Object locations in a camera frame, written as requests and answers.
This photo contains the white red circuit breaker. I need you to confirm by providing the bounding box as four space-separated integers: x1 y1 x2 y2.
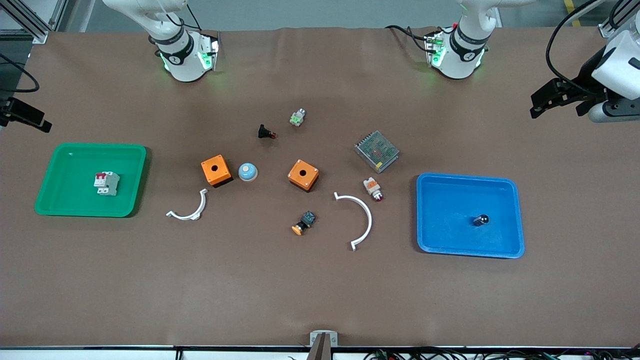
93 171 121 197

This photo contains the green plastic tray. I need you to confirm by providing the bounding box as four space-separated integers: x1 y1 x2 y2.
34 143 148 218

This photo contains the blue plastic tray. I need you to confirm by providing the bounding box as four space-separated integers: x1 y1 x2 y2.
416 173 526 259

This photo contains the metal mesh power supply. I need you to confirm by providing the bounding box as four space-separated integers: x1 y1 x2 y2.
354 130 400 174

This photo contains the small white curved clamp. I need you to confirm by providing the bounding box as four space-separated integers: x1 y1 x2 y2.
166 188 209 221

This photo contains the red indicator orange white body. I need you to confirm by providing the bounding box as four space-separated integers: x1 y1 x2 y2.
363 176 385 203

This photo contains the orange box with hole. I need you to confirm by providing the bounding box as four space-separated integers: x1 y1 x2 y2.
287 159 320 193
201 154 234 188

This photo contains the large white curved clamp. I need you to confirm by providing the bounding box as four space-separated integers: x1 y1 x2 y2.
333 192 373 252

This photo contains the orange black push button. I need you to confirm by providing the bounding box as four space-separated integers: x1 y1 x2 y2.
291 211 317 236

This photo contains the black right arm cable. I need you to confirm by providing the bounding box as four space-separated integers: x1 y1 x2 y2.
0 52 40 94

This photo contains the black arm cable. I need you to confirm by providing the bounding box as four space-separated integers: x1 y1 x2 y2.
545 0 617 92
0 52 40 94

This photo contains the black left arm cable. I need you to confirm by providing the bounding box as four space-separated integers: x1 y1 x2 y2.
545 0 617 92

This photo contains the aluminium frame profile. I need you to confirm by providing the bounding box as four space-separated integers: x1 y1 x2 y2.
599 0 640 39
0 0 68 45

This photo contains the bundle of cables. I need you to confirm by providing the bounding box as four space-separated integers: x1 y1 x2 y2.
362 347 640 360

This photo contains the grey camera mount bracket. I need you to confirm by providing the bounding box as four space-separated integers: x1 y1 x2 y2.
309 330 339 360

